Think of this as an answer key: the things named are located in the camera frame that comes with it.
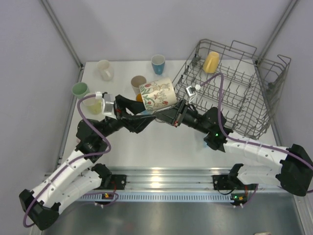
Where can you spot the dark blue mug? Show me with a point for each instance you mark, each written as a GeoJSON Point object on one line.
{"type": "Point", "coordinates": [158, 63]}

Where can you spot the beige tumbler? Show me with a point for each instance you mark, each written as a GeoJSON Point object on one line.
{"type": "Point", "coordinates": [136, 81]}

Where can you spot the green tumbler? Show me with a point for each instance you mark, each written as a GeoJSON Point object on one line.
{"type": "Point", "coordinates": [79, 90]}

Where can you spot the light blue mug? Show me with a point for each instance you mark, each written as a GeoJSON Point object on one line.
{"type": "Point", "coordinates": [204, 144]}

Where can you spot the pale yellow-green mug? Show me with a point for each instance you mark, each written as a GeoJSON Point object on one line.
{"type": "Point", "coordinates": [92, 104]}

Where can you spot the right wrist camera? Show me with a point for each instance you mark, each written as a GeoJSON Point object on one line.
{"type": "Point", "coordinates": [192, 92]}

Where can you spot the perforated cable tray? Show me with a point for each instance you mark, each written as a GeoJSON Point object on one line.
{"type": "Point", "coordinates": [124, 196]}

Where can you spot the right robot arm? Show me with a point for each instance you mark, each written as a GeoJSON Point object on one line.
{"type": "Point", "coordinates": [287, 167]}

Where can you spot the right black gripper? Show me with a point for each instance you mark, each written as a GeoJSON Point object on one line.
{"type": "Point", "coordinates": [175, 115]}

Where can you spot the blue butterfly mug orange inside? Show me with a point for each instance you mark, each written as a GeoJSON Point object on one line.
{"type": "Point", "coordinates": [140, 100]}

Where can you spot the grey wire dish rack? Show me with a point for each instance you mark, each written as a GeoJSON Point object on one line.
{"type": "Point", "coordinates": [252, 85]}

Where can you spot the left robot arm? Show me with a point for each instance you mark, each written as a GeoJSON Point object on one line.
{"type": "Point", "coordinates": [81, 173]}

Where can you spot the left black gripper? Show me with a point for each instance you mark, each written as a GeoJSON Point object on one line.
{"type": "Point", "coordinates": [135, 123]}

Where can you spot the yellow mug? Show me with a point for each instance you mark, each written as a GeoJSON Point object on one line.
{"type": "Point", "coordinates": [211, 63]}

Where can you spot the floral cream mug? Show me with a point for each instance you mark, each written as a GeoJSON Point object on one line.
{"type": "Point", "coordinates": [158, 94]}

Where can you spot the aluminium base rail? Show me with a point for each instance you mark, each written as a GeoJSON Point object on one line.
{"type": "Point", "coordinates": [169, 178]}

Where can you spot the white mug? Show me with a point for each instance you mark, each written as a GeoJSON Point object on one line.
{"type": "Point", "coordinates": [105, 69]}

